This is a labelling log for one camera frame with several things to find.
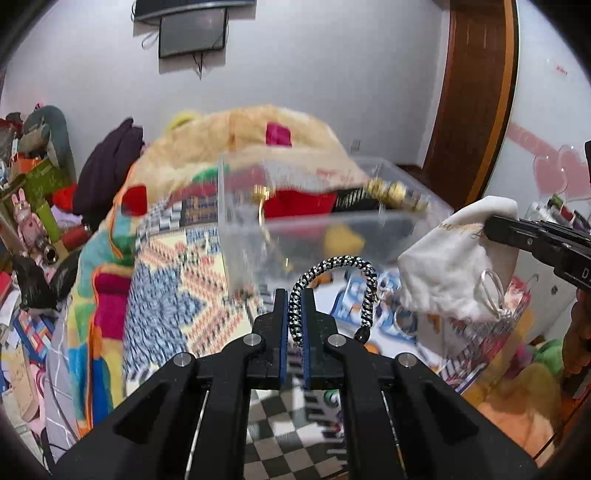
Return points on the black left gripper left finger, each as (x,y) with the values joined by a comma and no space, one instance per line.
(257,360)

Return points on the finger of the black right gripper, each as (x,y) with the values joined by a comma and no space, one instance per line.
(516,233)

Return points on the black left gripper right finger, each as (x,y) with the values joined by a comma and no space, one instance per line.
(334,361)

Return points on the white drawstring pouch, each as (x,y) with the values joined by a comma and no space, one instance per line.
(455,271)

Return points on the yellow green sponge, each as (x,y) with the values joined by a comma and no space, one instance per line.
(340,240)

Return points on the patchwork patterned bedspread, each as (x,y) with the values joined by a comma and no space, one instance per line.
(144,293)

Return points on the clear plastic storage bin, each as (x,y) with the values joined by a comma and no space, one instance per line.
(249,261)

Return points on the red fabric with gold bow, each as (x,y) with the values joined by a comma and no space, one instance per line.
(289,203)

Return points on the brown wooden door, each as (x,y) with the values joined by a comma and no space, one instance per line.
(476,99)

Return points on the beige plush blanket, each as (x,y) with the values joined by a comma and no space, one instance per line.
(246,135)

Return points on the dark purple garment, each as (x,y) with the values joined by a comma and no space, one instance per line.
(105,171)

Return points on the pink rabbit toy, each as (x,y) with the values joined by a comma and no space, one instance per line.
(29,226)

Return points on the green gift box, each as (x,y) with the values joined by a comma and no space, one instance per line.
(38,178)

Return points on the grey plush toy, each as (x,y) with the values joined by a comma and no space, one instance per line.
(45,134)

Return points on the pink heart wall sticker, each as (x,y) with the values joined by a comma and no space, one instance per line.
(556,171)

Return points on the small wall monitor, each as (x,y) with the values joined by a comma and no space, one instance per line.
(196,31)

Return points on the large wall television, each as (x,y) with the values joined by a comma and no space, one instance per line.
(149,9)

